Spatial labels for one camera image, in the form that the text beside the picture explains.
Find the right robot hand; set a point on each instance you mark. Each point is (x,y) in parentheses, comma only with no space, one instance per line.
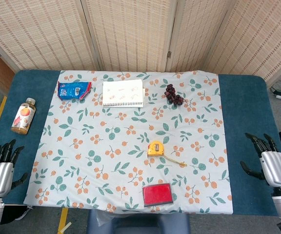
(275,168)

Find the yellow tape measure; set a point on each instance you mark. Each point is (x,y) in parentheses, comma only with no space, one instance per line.
(155,149)

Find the blue felt table cover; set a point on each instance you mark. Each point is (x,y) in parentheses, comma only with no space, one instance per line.
(250,126)

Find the orange juice bottle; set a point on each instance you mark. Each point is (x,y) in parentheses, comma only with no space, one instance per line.
(23,118)

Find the blue snack bag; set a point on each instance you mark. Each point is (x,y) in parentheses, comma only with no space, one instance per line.
(72,90)

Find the red ink pad case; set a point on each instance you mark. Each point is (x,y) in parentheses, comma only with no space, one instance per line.
(157,194)

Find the dark purple grape bunch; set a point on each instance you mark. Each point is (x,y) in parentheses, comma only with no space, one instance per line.
(172,94)

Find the floral patterned tablecloth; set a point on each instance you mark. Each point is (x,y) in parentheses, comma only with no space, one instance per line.
(121,131)

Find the white spiral notebook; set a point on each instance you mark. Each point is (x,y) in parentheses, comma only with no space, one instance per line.
(122,93)

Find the woven bamboo folding screen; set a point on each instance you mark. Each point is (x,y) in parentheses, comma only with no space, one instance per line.
(130,34)

